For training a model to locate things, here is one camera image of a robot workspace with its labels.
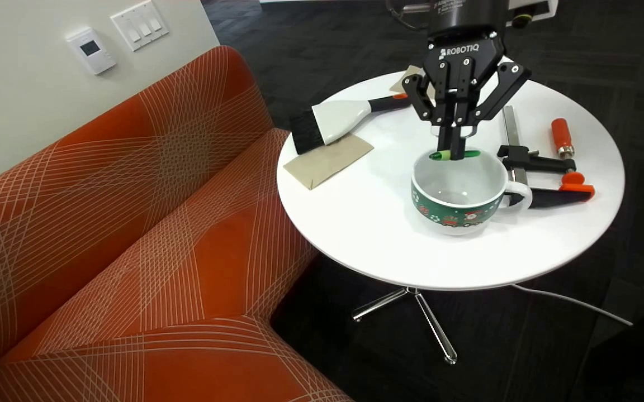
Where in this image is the large brown cardboard sheet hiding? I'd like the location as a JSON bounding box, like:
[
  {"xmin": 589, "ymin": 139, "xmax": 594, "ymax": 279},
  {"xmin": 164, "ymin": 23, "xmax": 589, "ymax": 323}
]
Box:
[{"xmin": 286, "ymin": 137, "xmax": 374, "ymax": 189}]

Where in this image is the green pen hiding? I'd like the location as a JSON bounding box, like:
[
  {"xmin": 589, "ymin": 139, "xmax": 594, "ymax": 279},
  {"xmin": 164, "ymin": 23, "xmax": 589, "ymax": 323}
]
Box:
[{"xmin": 429, "ymin": 149, "xmax": 481, "ymax": 160}]

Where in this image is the orange sofa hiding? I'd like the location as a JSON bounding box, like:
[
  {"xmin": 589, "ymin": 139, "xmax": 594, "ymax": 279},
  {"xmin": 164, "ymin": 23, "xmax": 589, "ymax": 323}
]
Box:
[{"xmin": 0, "ymin": 46, "xmax": 348, "ymax": 402}]

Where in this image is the round white table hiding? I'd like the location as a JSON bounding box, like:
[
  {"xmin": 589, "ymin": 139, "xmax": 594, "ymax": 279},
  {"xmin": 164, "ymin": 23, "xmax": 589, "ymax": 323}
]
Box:
[{"xmin": 278, "ymin": 83, "xmax": 627, "ymax": 294}]

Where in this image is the white light switch plate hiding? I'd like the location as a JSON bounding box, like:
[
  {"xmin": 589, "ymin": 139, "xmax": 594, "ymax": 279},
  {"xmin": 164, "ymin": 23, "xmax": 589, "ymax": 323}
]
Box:
[{"xmin": 109, "ymin": 0, "xmax": 169, "ymax": 51}]

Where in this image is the orange bar clamp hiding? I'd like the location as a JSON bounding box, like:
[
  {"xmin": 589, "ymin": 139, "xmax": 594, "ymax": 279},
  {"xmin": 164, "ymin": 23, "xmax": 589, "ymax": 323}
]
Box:
[{"xmin": 497, "ymin": 108, "xmax": 594, "ymax": 207}]

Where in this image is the white green mug cup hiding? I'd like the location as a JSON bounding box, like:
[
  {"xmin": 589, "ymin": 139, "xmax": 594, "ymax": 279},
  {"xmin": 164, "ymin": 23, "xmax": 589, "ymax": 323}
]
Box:
[{"xmin": 409, "ymin": 152, "xmax": 533, "ymax": 235}]

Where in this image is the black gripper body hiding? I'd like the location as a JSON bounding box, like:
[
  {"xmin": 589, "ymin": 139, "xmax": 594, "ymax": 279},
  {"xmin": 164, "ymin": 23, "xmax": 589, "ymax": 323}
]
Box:
[{"xmin": 404, "ymin": 30, "xmax": 530, "ymax": 124}]

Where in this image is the white cable on floor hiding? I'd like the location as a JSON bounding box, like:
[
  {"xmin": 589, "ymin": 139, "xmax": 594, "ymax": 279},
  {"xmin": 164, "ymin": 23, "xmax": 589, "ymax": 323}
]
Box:
[{"xmin": 507, "ymin": 281, "xmax": 637, "ymax": 330}]

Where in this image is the white wall thermostat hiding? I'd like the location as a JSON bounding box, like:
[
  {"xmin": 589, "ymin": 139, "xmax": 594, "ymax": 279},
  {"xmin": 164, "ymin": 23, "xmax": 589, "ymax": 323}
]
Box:
[{"xmin": 65, "ymin": 26, "xmax": 116, "ymax": 75}]

